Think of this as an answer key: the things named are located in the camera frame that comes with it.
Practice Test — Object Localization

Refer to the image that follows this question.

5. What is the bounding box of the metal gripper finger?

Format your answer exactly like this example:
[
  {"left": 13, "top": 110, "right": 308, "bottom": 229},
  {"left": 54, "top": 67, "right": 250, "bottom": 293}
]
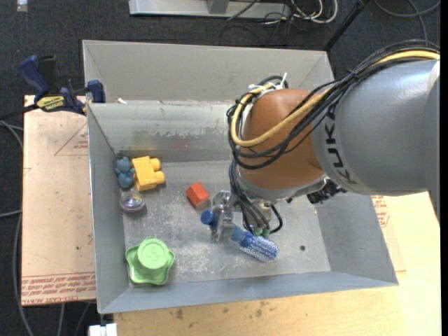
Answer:
[
  {"left": 213, "top": 204, "right": 235, "bottom": 225},
  {"left": 210, "top": 222, "right": 237, "bottom": 244}
]

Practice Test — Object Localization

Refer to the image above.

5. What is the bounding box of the grey metal bin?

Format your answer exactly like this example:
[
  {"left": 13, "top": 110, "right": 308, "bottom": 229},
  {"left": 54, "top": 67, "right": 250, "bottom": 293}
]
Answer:
[{"left": 82, "top": 39, "right": 399, "bottom": 315}]

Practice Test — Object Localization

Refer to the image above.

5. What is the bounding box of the red-orange block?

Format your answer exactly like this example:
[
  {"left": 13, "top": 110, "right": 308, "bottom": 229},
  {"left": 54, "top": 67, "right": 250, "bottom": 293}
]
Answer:
[{"left": 185, "top": 181, "right": 211, "bottom": 209}]

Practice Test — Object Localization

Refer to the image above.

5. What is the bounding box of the green flower-shaped cup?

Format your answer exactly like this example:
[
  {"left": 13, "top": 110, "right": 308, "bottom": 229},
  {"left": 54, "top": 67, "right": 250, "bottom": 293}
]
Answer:
[{"left": 125, "top": 236, "right": 176, "bottom": 287}]

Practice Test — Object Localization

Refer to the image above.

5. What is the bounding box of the yellow toy building block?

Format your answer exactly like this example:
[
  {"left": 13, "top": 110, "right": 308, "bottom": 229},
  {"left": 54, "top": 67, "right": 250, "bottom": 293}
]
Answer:
[{"left": 131, "top": 155, "right": 166, "bottom": 193}]

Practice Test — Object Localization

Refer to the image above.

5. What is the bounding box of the clear iridescent ball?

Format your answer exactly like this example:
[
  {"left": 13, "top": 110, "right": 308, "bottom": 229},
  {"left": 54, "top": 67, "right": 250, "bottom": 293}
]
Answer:
[{"left": 118, "top": 191, "right": 146, "bottom": 214}]

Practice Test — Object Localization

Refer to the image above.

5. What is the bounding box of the blue toy bear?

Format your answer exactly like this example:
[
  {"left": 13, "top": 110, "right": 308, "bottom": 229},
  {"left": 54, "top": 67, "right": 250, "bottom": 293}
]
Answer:
[{"left": 114, "top": 156, "right": 137, "bottom": 190}]

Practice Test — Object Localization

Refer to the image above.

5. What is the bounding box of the brown cardboard board, red print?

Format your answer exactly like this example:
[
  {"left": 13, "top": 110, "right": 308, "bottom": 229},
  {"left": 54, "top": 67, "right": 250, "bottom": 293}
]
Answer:
[{"left": 21, "top": 94, "right": 97, "bottom": 307}]

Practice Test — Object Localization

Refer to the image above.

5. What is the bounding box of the black cylinder on white bracket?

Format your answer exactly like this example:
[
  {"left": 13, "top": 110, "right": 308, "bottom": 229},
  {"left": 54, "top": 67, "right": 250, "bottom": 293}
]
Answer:
[{"left": 306, "top": 178, "right": 342, "bottom": 205}]

